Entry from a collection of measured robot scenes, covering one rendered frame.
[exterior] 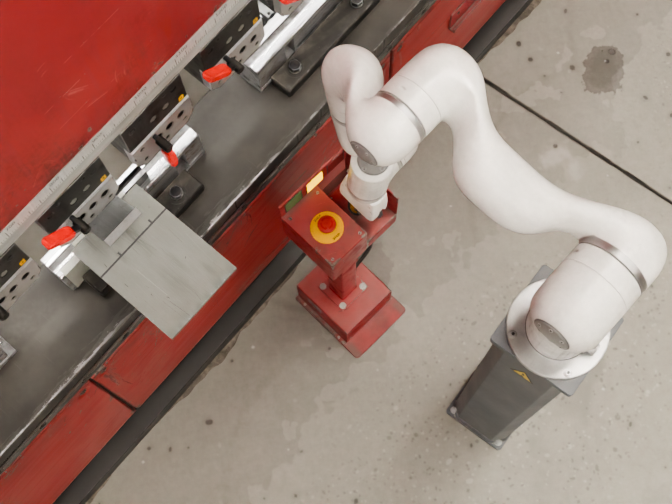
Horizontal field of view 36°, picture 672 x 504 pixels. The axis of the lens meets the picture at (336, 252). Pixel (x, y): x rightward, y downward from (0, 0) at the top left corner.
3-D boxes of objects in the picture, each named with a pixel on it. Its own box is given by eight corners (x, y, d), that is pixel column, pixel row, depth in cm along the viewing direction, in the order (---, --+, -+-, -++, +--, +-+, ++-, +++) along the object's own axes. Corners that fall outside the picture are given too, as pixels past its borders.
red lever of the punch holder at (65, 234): (52, 246, 174) (92, 225, 182) (35, 231, 175) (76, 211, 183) (50, 254, 176) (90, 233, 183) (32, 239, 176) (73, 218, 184)
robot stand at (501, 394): (535, 398, 289) (625, 319, 194) (498, 451, 286) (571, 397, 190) (482, 360, 293) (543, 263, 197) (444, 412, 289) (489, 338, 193)
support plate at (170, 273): (172, 340, 195) (171, 339, 194) (72, 252, 200) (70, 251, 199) (237, 269, 199) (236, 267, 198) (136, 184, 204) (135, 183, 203)
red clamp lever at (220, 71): (214, 78, 183) (246, 65, 190) (196, 64, 183) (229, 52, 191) (210, 86, 184) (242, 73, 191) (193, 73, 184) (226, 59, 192)
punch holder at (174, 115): (140, 171, 193) (121, 136, 178) (107, 143, 195) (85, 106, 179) (195, 113, 197) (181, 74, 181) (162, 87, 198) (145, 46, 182)
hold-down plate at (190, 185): (104, 297, 209) (100, 293, 207) (84, 280, 210) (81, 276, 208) (205, 189, 215) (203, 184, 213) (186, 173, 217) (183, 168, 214)
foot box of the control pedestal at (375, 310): (357, 359, 293) (357, 351, 282) (295, 298, 299) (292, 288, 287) (406, 310, 297) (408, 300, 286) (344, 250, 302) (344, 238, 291)
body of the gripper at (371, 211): (336, 178, 212) (334, 193, 223) (372, 213, 211) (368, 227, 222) (362, 153, 214) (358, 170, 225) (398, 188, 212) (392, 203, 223)
